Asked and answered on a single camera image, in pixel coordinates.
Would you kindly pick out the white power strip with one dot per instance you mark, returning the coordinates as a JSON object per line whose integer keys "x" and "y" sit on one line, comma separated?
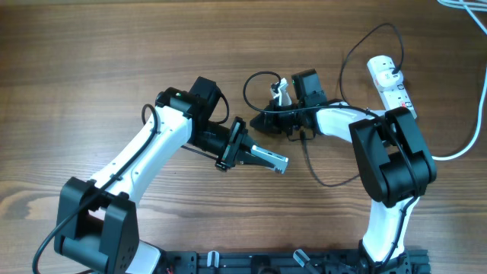
{"x": 395, "y": 97}

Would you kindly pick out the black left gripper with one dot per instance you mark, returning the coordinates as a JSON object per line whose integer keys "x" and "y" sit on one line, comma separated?
{"x": 238, "y": 135}

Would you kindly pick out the white charger adapter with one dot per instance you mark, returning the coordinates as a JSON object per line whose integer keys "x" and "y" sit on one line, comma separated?
{"x": 386, "y": 80}

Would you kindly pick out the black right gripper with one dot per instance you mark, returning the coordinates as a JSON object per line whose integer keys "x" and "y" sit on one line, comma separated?
{"x": 272, "y": 122}

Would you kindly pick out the smartphone with teal screen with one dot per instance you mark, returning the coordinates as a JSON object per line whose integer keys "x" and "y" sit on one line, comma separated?
{"x": 280, "y": 162}

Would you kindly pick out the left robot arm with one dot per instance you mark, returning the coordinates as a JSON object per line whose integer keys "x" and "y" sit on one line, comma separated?
{"x": 97, "y": 222}

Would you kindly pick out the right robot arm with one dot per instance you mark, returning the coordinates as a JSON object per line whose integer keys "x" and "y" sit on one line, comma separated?
{"x": 394, "y": 163}

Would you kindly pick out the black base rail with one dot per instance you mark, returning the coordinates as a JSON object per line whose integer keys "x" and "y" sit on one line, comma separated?
{"x": 213, "y": 262}

